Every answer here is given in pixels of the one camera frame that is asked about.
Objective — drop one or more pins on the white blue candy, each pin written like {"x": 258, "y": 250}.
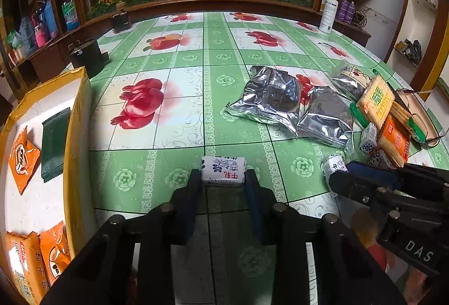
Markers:
{"x": 380, "y": 158}
{"x": 331, "y": 166}
{"x": 222, "y": 170}

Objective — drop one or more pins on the yellow label cracker packet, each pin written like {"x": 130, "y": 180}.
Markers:
{"x": 377, "y": 103}

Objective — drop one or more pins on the black lidded container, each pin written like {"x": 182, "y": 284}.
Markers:
{"x": 86, "y": 55}
{"x": 121, "y": 20}

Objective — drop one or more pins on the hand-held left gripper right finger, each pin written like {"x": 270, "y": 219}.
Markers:
{"x": 250, "y": 194}

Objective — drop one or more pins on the small orange snack packet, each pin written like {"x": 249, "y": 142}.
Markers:
{"x": 22, "y": 157}

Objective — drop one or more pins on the yellow rimmed tray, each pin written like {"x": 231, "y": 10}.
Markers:
{"x": 79, "y": 115}

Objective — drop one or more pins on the clear wrapped snack packet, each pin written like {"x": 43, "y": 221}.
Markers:
{"x": 350, "y": 84}

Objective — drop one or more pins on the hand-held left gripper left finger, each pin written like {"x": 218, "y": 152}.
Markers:
{"x": 192, "y": 201}

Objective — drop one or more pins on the pink bottle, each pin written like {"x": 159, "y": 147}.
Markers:
{"x": 40, "y": 37}

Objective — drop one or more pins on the wooden display cabinet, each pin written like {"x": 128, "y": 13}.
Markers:
{"x": 210, "y": 4}

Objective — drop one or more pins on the dark green snack packet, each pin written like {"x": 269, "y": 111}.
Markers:
{"x": 54, "y": 147}

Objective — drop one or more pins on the purple spray can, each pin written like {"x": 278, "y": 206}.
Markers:
{"x": 345, "y": 10}
{"x": 352, "y": 13}

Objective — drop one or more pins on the clear water jug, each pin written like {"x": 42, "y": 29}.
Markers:
{"x": 26, "y": 33}

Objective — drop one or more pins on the white spray bottle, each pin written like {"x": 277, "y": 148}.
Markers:
{"x": 328, "y": 16}

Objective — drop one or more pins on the small white blue carton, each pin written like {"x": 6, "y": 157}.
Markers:
{"x": 368, "y": 140}

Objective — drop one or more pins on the white red container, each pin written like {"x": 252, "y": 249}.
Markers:
{"x": 15, "y": 55}

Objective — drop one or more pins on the blue thermos bottle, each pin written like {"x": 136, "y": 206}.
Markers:
{"x": 51, "y": 19}

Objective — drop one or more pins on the clear cracker packet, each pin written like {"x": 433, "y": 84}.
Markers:
{"x": 401, "y": 115}

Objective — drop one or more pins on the green plastic pack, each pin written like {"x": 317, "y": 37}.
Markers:
{"x": 14, "y": 40}

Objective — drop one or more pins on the green fruit-print tablecloth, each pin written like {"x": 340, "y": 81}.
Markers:
{"x": 217, "y": 45}

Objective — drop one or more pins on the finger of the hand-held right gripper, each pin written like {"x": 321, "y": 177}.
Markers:
{"x": 350, "y": 184}
{"x": 371, "y": 171}

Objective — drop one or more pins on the large silver foil packet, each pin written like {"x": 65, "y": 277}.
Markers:
{"x": 270, "y": 94}

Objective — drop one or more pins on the blue green plastic bag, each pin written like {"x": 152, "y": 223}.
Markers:
{"x": 70, "y": 16}

